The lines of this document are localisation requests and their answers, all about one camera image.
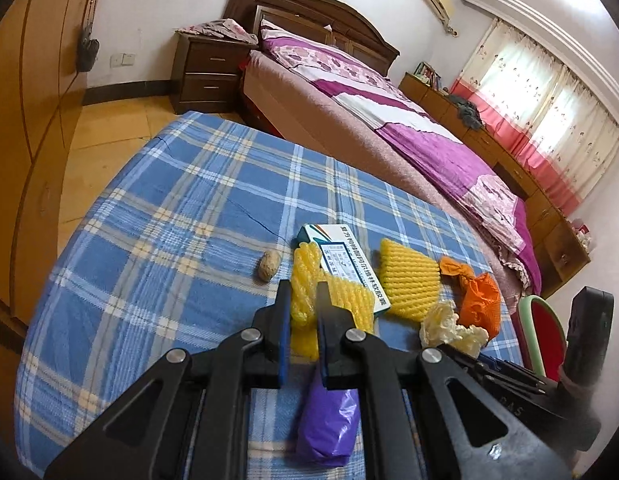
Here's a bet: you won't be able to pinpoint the dark wooden headboard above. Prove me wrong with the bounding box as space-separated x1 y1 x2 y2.
233 0 401 78

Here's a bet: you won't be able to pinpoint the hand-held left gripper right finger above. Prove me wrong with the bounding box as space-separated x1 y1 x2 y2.
315 281 583 480

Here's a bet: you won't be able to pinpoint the small white containers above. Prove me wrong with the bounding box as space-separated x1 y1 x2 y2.
572 217 595 248

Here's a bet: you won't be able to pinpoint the blue plaid blanket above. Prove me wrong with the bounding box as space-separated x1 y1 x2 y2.
14 110 527 480

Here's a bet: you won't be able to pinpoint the purple floral pillow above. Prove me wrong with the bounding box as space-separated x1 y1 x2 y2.
260 19 340 68

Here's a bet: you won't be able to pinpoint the teal medicine box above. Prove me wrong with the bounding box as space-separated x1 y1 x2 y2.
296 223 391 317

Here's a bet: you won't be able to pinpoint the row of books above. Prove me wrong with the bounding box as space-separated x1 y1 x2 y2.
413 61 443 92

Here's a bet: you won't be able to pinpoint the green rimmed red bin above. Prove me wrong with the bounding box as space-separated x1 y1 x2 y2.
517 295 570 383

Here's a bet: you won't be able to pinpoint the orange mesh bag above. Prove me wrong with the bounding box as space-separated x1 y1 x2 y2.
438 256 503 339

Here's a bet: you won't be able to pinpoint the cream and red curtain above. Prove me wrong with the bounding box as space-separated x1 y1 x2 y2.
449 17 619 216

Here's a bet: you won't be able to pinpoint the pink floral cloth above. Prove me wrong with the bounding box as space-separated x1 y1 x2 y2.
177 18 260 45

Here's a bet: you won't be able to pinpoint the dark wooden nightstand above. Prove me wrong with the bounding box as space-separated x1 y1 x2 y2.
168 30 258 116

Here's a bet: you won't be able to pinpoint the black hanging bag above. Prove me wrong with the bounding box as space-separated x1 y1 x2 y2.
77 25 100 73

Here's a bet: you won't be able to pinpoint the low wooden cabinet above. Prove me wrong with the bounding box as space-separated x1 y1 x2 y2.
399 72 590 298

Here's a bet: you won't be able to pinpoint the wooden wardrobe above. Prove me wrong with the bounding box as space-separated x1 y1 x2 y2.
0 0 115 376

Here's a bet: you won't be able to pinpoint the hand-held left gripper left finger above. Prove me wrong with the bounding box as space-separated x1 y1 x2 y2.
44 280 294 480

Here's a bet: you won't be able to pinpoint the purple plastic bag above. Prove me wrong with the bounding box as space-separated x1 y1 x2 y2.
296 370 361 466

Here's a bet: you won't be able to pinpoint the yellow foam net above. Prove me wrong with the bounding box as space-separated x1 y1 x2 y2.
290 241 376 361
378 237 440 322

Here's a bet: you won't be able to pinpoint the dark grey cloth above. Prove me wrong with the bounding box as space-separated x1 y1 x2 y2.
449 94 485 131

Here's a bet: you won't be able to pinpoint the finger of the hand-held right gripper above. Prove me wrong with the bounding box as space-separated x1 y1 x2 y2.
447 347 560 396

